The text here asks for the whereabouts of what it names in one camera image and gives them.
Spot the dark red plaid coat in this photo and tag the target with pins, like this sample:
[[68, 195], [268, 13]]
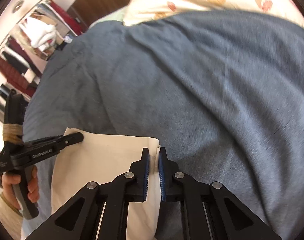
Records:
[[15, 78]]

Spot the pale green pillow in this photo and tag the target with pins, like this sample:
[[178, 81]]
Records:
[[117, 15]]

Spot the black cylinder tower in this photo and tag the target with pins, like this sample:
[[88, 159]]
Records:
[[5, 91]]

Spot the person's left forearm sleeve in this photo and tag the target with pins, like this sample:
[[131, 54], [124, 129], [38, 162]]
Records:
[[10, 218]]

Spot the white hanging jacket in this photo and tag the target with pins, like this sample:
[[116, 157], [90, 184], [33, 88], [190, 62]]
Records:
[[42, 35]]

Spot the cream white shorts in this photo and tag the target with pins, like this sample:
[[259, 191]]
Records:
[[101, 158]]

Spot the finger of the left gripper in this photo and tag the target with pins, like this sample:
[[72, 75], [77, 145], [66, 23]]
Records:
[[51, 145]]

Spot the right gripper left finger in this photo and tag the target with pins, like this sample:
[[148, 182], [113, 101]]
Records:
[[99, 211]]

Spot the red hanging garment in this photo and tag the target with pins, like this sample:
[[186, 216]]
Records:
[[76, 28]]

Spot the wooden clothes rack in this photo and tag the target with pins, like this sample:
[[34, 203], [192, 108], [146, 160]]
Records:
[[13, 15]]

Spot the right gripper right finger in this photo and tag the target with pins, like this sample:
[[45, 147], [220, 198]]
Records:
[[208, 211]]

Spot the grey-blue duvet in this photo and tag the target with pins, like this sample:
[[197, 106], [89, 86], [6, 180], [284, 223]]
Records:
[[223, 92]]

